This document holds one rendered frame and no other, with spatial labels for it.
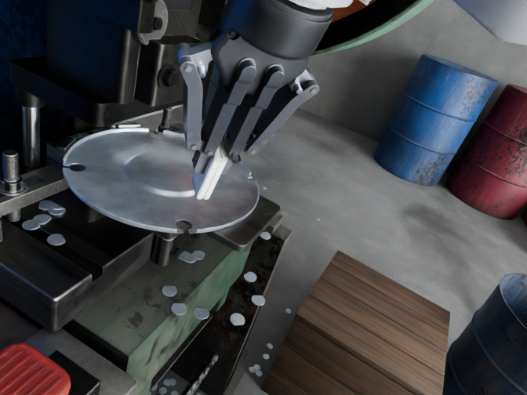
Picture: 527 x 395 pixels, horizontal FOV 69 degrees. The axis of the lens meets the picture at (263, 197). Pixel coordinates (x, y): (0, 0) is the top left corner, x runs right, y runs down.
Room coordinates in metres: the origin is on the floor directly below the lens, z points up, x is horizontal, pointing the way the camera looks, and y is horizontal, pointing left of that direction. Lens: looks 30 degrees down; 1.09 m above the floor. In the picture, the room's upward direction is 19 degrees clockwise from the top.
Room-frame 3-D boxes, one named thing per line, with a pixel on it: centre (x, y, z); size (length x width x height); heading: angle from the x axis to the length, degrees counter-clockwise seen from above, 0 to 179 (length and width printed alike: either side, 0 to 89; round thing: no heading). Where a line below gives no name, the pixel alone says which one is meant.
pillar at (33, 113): (0.48, 0.35, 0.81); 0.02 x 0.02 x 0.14
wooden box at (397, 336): (0.87, -0.43, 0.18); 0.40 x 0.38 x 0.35; 71
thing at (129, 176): (0.51, 0.15, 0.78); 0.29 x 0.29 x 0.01
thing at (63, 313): (0.54, 0.27, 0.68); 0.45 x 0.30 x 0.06; 165
